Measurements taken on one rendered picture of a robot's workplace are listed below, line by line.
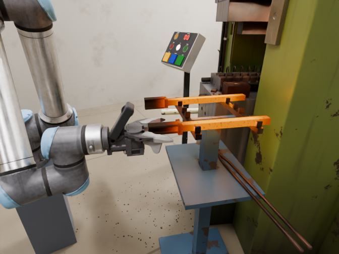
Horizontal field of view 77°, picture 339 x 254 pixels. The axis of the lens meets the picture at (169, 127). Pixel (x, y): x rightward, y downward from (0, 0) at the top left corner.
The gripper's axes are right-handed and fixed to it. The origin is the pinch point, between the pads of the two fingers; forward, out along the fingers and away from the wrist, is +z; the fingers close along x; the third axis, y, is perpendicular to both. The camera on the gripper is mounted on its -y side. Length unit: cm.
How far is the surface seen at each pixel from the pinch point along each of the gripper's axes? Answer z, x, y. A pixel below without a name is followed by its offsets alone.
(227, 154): 31.1, -18.5, 26.4
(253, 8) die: 50, -49, -35
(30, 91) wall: -153, -262, 59
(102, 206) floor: -40, -67, 97
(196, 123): 8.6, 0.4, -0.8
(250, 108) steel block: 49, -35, 11
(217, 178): 20.2, -3.6, 26.4
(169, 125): -0.1, 1.2, -1.2
